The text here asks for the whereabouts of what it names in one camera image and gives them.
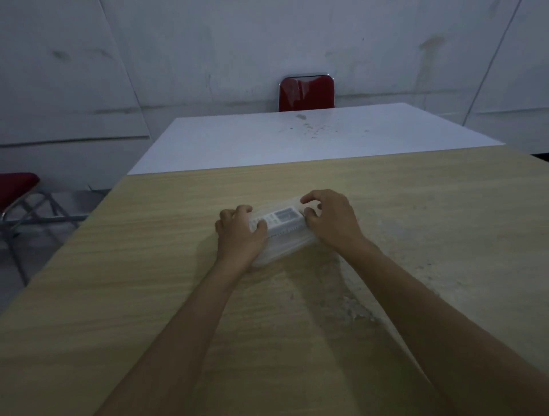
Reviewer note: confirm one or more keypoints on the person's left hand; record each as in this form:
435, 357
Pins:
238, 240

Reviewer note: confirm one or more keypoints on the person's right hand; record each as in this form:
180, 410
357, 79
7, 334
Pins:
339, 223

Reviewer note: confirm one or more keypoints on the clear plastic container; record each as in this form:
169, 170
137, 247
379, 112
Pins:
285, 242

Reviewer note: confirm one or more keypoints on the white remote control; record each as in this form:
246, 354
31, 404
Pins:
281, 216

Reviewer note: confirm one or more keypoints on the person's left forearm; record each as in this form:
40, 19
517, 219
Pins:
180, 343

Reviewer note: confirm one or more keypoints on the person's right forearm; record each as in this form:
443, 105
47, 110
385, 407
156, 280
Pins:
446, 334

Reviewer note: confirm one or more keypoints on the white table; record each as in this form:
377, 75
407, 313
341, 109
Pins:
309, 137

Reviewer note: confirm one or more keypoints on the red chair with glossy backrest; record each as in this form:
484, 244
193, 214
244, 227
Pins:
306, 93

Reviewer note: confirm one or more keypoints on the red folding chair metal legs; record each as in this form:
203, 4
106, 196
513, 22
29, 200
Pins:
19, 193

